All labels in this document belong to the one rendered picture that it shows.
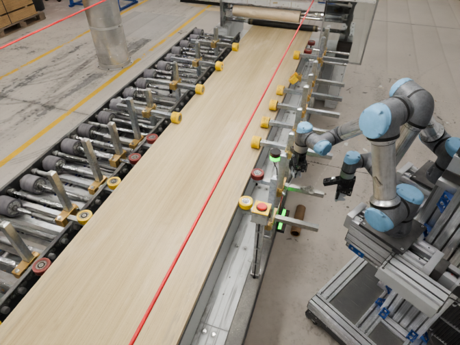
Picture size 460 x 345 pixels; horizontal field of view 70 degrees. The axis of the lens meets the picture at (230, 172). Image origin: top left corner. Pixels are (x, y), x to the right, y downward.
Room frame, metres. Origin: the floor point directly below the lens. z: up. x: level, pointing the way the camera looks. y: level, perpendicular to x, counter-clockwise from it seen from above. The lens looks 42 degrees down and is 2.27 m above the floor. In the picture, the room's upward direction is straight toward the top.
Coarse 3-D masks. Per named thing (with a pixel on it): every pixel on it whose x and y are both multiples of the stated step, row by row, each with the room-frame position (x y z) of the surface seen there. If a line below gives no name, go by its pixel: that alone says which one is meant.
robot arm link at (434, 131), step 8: (400, 80) 1.42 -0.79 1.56; (408, 80) 1.40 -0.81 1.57; (392, 88) 1.41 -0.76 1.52; (400, 88) 1.37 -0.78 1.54; (408, 88) 1.35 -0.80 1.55; (416, 88) 1.33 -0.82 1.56; (408, 96) 1.31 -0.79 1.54; (432, 120) 1.39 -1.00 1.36; (432, 128) 1.38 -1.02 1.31; (440, 128) 1.42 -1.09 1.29; (424, 136) 1.42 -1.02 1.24; (432, 136) 1.39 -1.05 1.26; (440, 136) 1.38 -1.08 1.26; (448, 136) 1.39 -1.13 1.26; (432, 144) 1.39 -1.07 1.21
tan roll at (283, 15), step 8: (232, 8) 4.26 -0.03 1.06; (240, 8) 4.18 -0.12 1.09; (248, 8) 4.15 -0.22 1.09; (256, 8) 4.13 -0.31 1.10; (264, 8) 4.11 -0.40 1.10; (272, 8) 4.10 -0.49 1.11; (248, 16) 4.15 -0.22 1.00; (256, 16) 4.11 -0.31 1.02; (264, 16) 4.07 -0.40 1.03; (272, 16) 4.04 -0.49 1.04; (280, 16) 4.01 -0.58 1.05; (288, 16) 3.98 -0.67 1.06; (296, 16) 3.95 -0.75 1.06; (312, 16) 3.95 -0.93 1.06
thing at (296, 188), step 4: (260, 180) 1.48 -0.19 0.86; (264, 180) 1.48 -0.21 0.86; (268, 180) 1.48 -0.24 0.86; (264, 184) 1.47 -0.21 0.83; (268, 184) 1.46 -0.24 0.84; (288, 184) 1.44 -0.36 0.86; (292, 184) 1.44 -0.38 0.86; (284, 188) 1.43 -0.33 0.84; (288, 188) 1.43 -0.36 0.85; (292, 188) 1.42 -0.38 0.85; (296, 188) 1.41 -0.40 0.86; (300, 188) 1.41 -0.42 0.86; (300, 192) 1.40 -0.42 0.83; (304, 192) 1.39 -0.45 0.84; (308, 192) 1.39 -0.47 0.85; (316, 192) 1.37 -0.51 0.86; (320, 192) 1.37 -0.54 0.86; (320, 196) 1.36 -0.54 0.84
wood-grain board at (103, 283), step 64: (256, 64) 3.05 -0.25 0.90; (192, 128) 1.98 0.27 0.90; (256, 128) 1.98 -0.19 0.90; (128, 192) 1.34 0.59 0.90; (192, 192) 1.34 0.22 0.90; (64, 256) 0.91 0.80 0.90; (128, 256) 0.91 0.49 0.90; (192, 256) 0.91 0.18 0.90; (64, 320) 0.60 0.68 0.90; (128, 320) 0.60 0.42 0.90
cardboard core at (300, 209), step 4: (296, 208) 1.96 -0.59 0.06; (300, 208) 1.94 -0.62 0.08; (304, 208) 1.95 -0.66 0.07; (296, 212) 1.91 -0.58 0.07; (300, 212) 1.90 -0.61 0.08; (304, 212) 1.91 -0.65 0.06; (296, 216) 1.85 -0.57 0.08; (300, 216) 1.85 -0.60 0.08; (292, 228) 1.73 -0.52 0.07; (296, 228) 1.73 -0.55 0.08; (300, 228) 1.74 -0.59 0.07; (292, 232) 1.73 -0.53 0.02; (296, 232) 1.74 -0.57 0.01; (300, 232) 1.70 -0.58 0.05; (296, 236) 1.70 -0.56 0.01
